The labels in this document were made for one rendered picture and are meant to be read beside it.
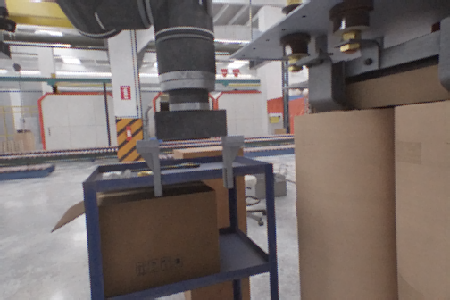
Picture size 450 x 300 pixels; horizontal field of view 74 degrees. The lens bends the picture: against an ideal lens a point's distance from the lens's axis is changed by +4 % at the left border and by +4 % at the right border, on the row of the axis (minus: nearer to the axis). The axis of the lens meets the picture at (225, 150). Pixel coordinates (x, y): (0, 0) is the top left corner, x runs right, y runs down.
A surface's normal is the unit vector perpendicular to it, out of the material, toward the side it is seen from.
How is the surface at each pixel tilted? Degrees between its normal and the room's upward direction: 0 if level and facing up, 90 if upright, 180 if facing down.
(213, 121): 90
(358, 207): 90
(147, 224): 90
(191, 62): 90
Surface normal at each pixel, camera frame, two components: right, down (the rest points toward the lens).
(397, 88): -0.94, 0.07
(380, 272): -0.11, 0.08
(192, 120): 0.25, 0.07
